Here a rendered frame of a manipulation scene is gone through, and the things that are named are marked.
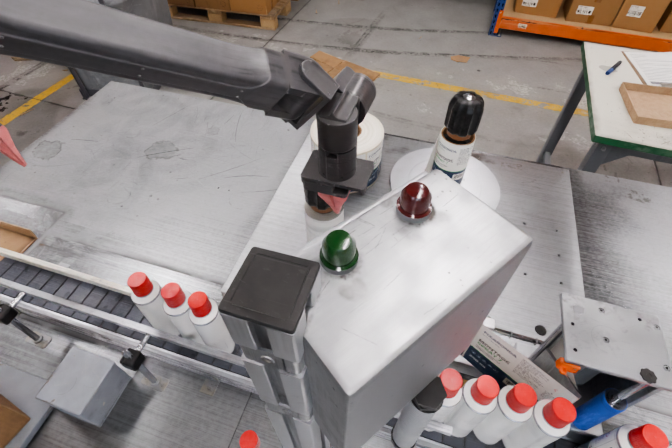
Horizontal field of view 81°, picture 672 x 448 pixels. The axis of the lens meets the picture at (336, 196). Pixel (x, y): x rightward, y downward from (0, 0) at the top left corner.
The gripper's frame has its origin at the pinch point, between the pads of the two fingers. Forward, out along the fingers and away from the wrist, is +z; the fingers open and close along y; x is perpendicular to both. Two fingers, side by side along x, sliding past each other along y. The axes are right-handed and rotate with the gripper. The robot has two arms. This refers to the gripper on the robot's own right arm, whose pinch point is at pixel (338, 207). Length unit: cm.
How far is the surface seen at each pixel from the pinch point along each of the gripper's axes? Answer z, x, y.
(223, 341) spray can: 23.6, 19.4, 17.2
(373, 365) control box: -28.7, 34.1, -12.9
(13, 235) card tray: 34, 7, 90
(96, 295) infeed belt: 30, 17, 53
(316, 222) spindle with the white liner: 13.3, -5.8, 6.6
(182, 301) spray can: 12.7, 18.4, 23.1
